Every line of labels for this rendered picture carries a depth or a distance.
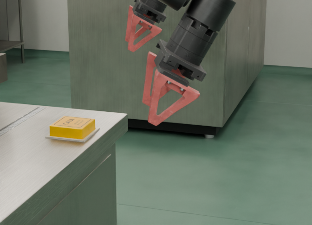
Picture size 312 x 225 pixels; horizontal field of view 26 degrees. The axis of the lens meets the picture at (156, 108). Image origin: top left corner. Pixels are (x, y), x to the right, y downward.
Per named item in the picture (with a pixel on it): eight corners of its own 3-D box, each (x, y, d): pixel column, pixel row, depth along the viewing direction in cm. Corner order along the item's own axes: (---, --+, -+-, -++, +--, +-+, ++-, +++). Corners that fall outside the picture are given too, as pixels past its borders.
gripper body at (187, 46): (160, 64, 93) (187, 16, 91) (153, 48, 102) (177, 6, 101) (200, 85, 94) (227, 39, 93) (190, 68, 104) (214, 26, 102)
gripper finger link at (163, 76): (131, 118, 92) (165, 59, 91) (128, 103, 99) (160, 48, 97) (174, 139, 94) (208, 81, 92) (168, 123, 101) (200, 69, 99)
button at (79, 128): (82, 140, 130) (81, 128, 129) (49, 137, 132) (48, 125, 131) (95, 129, 137) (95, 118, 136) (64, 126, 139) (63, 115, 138)
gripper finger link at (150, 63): (128, 103, 99) (160, 48, 97) (126, 90, 106) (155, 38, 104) (168, 124, 101) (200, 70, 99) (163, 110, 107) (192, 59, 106)
